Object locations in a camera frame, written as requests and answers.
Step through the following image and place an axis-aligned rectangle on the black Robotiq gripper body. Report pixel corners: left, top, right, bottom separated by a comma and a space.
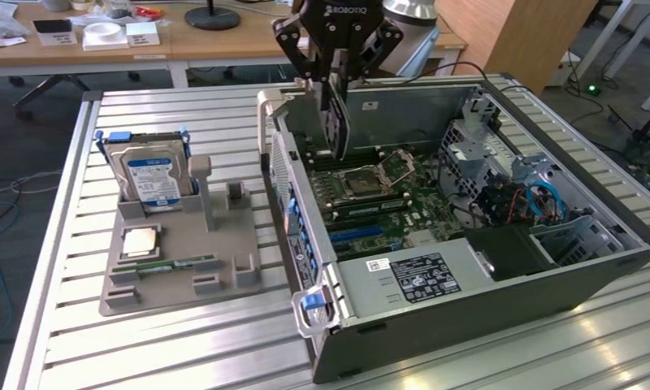
301, 0, 387, 53

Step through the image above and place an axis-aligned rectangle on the black low-profile graphics card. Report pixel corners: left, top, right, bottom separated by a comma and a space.
295, 48, 355, 163

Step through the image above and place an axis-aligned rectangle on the black round lamp base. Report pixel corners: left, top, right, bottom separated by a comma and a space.
183, 0, 244, 31

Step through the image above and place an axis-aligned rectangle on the plain white box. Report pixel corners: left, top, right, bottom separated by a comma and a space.
125, 22, 161, 48

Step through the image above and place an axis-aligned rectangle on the wooden cabinet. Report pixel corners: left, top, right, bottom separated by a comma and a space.
427, 0, 601, 95

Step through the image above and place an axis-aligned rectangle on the silver socket cover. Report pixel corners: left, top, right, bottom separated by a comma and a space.
379, 149, 420, 188

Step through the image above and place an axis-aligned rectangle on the tall metal disk bay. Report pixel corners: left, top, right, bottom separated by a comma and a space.
439, 97, 521, 192

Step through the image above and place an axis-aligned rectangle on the long wooden desk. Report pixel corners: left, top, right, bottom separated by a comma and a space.
0, 0, 471, 78

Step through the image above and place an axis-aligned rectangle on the CPU socket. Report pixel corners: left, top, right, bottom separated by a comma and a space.
340, 166, 392, 200

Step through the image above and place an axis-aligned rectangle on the flat white base box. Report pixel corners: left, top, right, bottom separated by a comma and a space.
80, 32, 131, 53

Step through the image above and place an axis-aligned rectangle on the white tape roll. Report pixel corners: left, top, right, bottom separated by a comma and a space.
84, 22, 120, 40

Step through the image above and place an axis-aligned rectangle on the green Dell motherboard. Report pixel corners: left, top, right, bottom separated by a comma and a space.
296, 136, 471, 262

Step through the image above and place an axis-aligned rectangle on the hard disk in blue caddy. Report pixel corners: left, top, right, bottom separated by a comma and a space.
95, 129, 192, 215

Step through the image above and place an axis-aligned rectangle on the white box with black top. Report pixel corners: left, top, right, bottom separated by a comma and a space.
32, 19, 80, 46

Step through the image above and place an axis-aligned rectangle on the black expansion slot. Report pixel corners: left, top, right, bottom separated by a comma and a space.
328, 217, 384, 235

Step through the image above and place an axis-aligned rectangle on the blue expansion slot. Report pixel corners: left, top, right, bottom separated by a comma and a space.
328, 226, 385, 244

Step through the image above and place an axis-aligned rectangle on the black chair base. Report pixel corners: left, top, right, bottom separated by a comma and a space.
9, 72, 143, 121

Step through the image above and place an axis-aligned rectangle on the silver chipset heatsink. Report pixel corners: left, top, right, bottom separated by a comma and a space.
405, 231, 440, 247

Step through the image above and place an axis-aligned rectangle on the grey plastic parts rack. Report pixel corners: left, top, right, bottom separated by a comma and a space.
97, 155, 267, 318

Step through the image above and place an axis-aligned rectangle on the clear plastic bag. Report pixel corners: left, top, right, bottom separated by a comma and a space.
0, 2, 32, 37

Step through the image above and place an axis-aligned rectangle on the black plastic cover box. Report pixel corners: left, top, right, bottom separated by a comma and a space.
463, 225, 560, 284

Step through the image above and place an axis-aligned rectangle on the silver CPU chip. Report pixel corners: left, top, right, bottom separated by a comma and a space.
121, 228, 160, 258

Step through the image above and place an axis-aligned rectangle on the silver power supply unit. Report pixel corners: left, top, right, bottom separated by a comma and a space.
333, 237, 500, 320

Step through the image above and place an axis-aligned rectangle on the green RAM stick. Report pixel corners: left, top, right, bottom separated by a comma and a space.
112, 254, 217, 272

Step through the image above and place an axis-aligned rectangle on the low metal disk bay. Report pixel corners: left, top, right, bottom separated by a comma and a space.
528, 214, 628, 267

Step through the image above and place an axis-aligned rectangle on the open dark grey PC case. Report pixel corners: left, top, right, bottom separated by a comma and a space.
256, 79, 650, 385

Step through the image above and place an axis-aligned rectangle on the black cable behind case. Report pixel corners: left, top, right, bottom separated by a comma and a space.
395, 59, 527, 90

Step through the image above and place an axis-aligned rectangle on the white metal table frame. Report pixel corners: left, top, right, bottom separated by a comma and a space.
568, 0, 650, 111

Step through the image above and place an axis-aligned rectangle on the blue data wire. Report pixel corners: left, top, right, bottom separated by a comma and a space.
523, 182, 571, 227

